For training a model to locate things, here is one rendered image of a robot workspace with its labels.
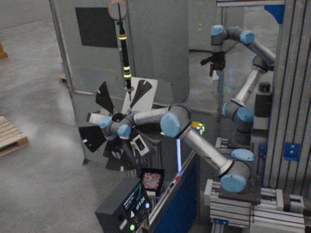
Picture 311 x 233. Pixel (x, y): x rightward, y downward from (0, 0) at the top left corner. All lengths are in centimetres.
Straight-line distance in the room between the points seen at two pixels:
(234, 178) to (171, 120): 41
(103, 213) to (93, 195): 200
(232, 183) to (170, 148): 157
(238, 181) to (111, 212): 62
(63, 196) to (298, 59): 275
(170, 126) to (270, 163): 67
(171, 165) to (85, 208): 100
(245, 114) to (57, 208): 220
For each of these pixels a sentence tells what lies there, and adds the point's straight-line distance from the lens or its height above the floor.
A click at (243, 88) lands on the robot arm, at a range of 215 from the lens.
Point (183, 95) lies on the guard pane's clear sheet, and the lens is 265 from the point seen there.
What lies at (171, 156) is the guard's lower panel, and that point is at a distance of 306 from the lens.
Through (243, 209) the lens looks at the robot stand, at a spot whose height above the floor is 92.
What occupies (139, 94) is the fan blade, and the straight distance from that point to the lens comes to 210.
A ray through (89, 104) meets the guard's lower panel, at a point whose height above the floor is 86.
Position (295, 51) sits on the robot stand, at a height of 178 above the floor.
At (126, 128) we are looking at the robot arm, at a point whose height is 136.
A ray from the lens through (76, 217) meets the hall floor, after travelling 319.
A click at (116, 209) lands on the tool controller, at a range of 135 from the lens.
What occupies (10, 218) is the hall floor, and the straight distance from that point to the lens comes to 348.
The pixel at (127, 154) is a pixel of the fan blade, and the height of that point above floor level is 100.
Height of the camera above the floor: 220
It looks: 28 degrees down
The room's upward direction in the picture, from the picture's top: 5 degrees counter-clockwise
